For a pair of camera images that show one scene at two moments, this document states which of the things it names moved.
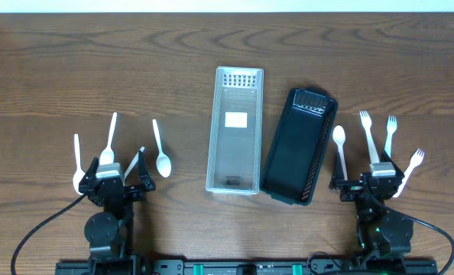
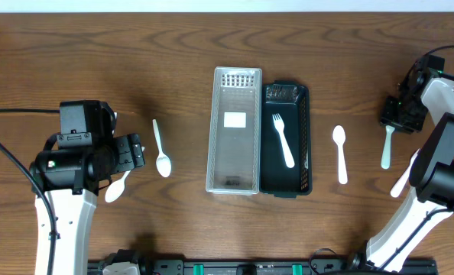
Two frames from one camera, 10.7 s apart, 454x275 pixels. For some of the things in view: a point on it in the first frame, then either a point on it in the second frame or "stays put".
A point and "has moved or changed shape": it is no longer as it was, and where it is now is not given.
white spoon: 163,164 stays put
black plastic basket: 298,145 has moved or changed shape
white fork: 391,127 stays put
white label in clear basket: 238,120 stays put
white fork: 366,121 -> 280,125
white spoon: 339,135 stays put
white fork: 416,160 stays put
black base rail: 247,266 stays put
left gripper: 115,187 -> 134,151
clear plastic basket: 235,145 stays put
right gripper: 352,190 -> 390,118
